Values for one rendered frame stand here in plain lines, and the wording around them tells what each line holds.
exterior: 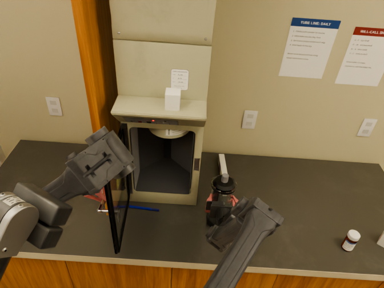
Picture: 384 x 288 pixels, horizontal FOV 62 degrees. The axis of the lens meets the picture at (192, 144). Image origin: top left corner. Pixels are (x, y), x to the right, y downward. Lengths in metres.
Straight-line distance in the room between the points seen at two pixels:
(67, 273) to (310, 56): 1.47
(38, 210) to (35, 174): 1.26
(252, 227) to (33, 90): 1.42
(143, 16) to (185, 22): 0.13
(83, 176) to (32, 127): 1.40
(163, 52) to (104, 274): 0.99
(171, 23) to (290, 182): 1.05
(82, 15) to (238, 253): 0.75
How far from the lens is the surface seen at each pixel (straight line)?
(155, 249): 1.39
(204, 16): 1.05
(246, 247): 0.71
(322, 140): 1.92
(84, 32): 1.03
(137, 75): 1.14
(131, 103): 1.13
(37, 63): 1.77
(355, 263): 1.55
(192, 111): 1.10
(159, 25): 1.06
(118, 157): 0.66
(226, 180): 1.30
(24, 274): 1.71
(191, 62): 1.10
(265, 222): 0.74
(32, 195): 0.54
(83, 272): 1.58
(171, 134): 1.28
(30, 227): 0.52
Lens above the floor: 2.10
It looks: 38 degrees down
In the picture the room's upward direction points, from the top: 4 degrees clockwise
